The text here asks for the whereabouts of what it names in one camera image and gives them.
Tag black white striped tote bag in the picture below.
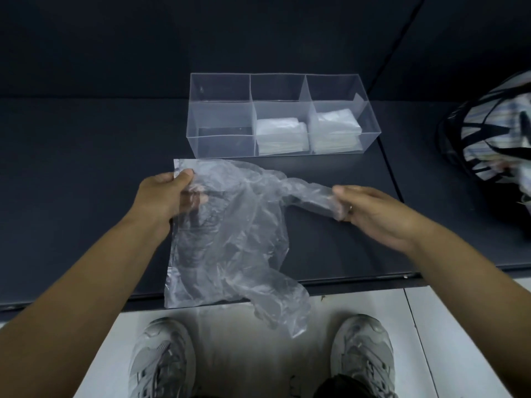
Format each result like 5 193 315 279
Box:
435 70 531 212

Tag pile of plastic bags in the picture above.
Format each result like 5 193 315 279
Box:
186 304 316 398

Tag black trousers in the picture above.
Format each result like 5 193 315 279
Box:
313 373 376 398

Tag clear three-compartment plastic box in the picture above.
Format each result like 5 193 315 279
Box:
186 72 382 159

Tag person's left forearm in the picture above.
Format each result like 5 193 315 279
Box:
0 211 171 398

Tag person's right grey shoe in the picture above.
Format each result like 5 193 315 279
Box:
330 313 398 398

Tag person's right forearm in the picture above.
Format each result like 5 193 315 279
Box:
404 226 531 398

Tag person's right hand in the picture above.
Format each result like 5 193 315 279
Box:
332 185 428 253

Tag stack of plastic bags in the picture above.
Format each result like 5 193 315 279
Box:
309 109 363 154

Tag person's left grey shoe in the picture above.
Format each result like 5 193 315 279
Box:
127 317 197 398

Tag person's left hand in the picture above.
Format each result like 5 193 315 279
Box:
132 168 208 238

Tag person's grey shoe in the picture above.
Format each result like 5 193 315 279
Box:
330 313 398 398
127 317 197 398

